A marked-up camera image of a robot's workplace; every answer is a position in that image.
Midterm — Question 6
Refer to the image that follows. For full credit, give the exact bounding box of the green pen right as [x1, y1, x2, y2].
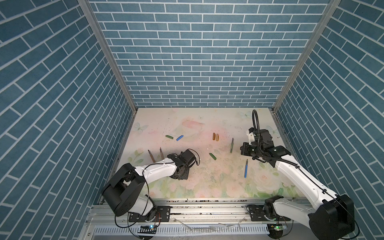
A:
[230, 138, 234, 154]

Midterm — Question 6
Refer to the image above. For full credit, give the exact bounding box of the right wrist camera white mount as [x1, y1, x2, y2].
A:
[247, 128, 256, 145]

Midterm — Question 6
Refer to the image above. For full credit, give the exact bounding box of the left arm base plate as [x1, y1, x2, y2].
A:
[129, 206, 171, 223]

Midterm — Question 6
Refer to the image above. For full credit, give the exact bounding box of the aluminium mounting rail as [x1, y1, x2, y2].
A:
[83, 200, 334, 226]

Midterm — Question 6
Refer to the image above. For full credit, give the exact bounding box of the white perforated cable tray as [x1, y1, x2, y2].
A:
[93, 224, 270, 237]

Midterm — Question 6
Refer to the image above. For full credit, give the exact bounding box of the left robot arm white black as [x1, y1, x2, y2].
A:
[101, 149, 201, 221]

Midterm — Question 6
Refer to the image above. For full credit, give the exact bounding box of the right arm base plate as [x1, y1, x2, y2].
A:
[245, 204, 291, 222]

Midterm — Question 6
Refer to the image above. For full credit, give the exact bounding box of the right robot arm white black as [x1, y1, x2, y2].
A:
[240, 127, 359, 240]

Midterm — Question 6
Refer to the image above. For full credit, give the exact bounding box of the blue pen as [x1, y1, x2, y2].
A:
[244, 159, 249, 179]

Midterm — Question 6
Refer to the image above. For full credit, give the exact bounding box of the brown pen left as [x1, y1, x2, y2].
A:
[148, 150, 156, 163]

